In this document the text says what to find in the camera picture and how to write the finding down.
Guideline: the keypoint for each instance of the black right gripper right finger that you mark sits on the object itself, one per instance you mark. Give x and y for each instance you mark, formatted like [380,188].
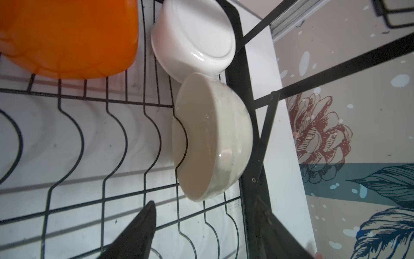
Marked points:
[273,239]

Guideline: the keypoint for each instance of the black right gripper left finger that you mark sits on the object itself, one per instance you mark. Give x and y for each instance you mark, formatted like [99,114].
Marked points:
[136,239]

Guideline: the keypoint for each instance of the cream ceramic bowl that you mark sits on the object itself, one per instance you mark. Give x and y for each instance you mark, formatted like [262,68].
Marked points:
[212,137]

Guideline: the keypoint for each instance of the white plastic bowl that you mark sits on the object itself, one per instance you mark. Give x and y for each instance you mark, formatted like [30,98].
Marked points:
[193,36]

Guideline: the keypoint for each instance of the orange plastic bowl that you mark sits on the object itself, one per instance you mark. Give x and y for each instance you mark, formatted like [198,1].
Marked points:
[70,39]

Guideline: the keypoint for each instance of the black wire dish rack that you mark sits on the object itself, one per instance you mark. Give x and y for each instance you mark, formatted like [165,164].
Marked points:
[80,159]

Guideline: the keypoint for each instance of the aluminium frame corner post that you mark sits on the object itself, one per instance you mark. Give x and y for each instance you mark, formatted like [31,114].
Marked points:
[294,17]

